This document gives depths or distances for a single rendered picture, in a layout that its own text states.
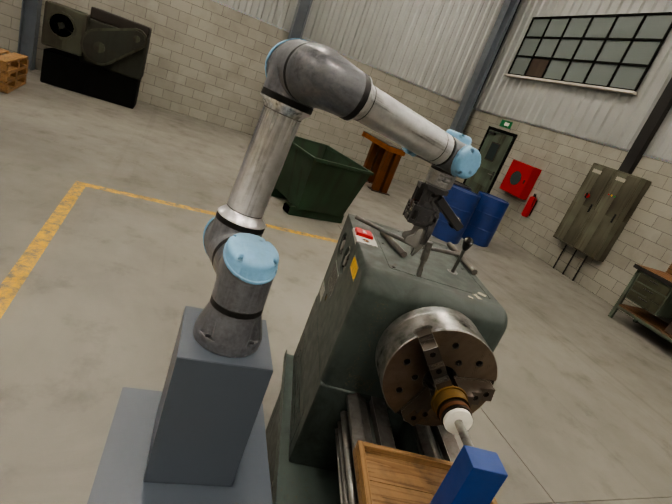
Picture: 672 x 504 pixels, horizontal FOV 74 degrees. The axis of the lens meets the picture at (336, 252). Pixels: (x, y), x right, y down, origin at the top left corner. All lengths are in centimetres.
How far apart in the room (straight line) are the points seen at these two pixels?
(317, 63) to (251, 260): 39
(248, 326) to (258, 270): 14
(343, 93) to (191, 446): 81
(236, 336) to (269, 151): 40
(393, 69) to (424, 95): 108
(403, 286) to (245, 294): 53
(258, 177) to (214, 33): 986
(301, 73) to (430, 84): 1150
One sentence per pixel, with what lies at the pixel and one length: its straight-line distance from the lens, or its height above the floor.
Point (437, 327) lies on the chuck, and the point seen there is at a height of 122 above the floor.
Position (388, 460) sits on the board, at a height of 88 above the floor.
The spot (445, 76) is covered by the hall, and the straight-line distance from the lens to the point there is 1256.
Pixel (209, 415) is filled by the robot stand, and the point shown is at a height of 96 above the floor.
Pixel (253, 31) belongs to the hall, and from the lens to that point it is 1088.
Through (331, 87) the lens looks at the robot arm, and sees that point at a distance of 87.
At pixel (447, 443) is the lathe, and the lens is 146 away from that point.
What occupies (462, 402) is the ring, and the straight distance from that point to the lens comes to 115.
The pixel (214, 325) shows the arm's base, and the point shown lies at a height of 115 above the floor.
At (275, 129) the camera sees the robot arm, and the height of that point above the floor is 156.
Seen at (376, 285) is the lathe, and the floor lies 122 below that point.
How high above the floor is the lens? 168
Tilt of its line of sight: 19 degrees down
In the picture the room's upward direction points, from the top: 21 degrees clockwise
